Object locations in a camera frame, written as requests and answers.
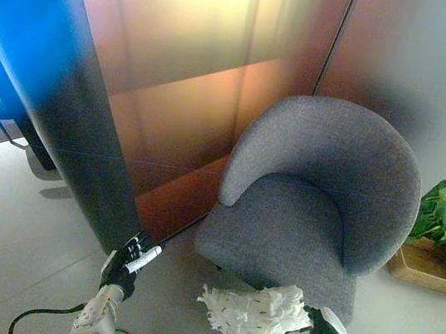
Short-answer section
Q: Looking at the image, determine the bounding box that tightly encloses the white fluffy duster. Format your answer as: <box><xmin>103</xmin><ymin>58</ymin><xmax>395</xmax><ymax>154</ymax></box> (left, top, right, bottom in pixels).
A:
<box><xmin>191</xmin><ymin>271</ymin><xmax>335</xmax><ymax>334</ymax></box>

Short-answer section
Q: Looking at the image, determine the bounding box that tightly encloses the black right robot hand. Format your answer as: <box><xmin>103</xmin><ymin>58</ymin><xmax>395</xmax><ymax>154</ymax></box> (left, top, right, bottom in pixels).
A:
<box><xmin>285</xmin><ymin>302</ymin><xmax>353</xmax><ymax>334</ymax></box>

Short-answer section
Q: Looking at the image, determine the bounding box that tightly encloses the grey fabric sofa armchair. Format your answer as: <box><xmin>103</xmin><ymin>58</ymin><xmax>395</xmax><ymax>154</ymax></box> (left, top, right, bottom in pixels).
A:
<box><xmin>181</xmin><ymin>80</ymin><xmax>434</xmax><ymax>334</ymax></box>

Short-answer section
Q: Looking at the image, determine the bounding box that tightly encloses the light wooden planter box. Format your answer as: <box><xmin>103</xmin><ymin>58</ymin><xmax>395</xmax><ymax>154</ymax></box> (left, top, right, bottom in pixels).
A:
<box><xmin>382</xmin><ymin>231</ymin><xmax>446</xmax><ymax>296</ymax></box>

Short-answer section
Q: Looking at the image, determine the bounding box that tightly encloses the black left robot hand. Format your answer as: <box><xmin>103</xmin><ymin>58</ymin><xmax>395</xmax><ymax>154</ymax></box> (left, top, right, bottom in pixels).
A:
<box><xmin>96</xmin><ymin>231</ymin><xmax>165</xmax><ymax>303</ymax></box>

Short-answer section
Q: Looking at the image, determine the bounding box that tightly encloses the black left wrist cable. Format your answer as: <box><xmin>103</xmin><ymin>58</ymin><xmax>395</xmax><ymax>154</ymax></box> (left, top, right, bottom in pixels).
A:
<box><xmin>7</xmin><ymin>292</ymin><xmax>88</xmax><ymax>334</ymax></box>

